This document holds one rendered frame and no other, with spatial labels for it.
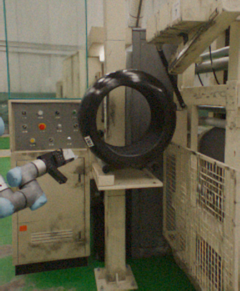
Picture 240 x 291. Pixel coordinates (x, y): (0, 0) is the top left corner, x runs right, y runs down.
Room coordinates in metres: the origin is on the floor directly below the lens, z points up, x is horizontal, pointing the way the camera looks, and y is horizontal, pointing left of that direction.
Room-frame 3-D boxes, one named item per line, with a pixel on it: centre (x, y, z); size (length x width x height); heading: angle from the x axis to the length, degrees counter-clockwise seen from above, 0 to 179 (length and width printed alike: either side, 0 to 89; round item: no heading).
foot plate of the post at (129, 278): (2.04, 0.06, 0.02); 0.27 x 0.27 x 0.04; 11
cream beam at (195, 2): (1.73, -0.32, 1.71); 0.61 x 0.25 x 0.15; 11
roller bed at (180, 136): (2.09, -0.34, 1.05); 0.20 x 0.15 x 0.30; 11
